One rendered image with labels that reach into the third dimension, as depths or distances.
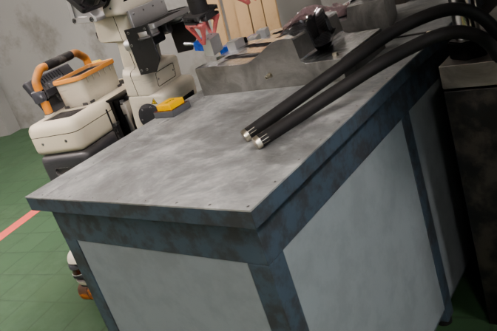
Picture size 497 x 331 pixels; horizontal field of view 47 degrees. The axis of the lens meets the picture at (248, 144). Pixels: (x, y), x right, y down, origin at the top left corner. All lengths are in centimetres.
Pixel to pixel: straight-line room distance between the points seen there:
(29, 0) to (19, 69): 82
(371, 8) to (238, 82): 50
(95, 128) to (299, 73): 91
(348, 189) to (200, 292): 38
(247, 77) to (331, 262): 66
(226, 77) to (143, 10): 49
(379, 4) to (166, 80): 80
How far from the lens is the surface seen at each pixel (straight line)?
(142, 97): 208
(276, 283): 106
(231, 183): 108
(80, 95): 226
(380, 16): 189
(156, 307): 138
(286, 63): 157
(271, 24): 425
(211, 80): 175
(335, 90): 124
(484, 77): 146
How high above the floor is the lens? 121
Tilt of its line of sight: 19 degrees down
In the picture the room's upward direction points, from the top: 18 degrees counter-clockwise
